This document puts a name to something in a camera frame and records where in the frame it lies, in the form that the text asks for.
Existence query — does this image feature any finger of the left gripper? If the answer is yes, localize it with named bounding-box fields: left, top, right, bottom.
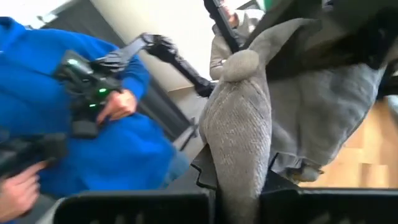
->
left=266, top=35, right=373, bottom=78

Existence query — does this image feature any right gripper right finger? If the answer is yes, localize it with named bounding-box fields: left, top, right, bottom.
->
left=259, top=169, right=398, bottom=224

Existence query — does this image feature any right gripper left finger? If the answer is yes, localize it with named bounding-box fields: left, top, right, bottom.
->
left=52, top=143, right=219, bottom=224

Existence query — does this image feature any light blue-grey baseball cap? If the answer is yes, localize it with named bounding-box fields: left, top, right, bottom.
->
left=198, top=17, right=388, bottom=224

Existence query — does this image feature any person's hand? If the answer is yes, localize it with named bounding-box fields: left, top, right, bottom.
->
left=0, top=161, right=47, bottom=222
left=96, top=89, right=138, bottom=125

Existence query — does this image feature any black aluminium table frame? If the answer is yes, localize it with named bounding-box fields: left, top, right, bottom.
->
left=203, top=0, right=248, bottom=54

